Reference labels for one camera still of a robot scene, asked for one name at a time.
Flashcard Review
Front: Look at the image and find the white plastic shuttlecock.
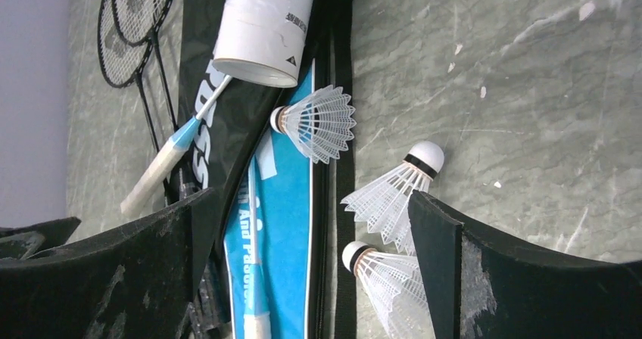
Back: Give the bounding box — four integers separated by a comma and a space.
270, 85, 357, 164
341, 241, 434, 338
341, 141, 444, 256

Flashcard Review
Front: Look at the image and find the blue white badminton racket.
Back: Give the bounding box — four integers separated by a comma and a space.
120, 0, 402, 339

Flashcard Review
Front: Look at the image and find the black badminton racket right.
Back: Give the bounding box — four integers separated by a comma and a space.
111, 0, 178, 129

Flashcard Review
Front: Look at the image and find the black racket cover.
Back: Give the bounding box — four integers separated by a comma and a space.
178, 0, 354, 338

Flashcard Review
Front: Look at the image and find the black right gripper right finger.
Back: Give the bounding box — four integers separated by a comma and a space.
408, 191, 641, 338

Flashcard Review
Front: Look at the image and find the black badminton racket left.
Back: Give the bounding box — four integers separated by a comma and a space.
97, 0, 160, 151

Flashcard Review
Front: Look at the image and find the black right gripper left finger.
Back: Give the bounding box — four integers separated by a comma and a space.
1, 188, 217, 338

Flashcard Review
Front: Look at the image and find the black badminton racket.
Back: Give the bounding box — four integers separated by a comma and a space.
111, 0, 178, 129
97, 0, 160, 151

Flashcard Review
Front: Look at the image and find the white shuttlecock tube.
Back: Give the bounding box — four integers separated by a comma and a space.
213, 0, 313, 88

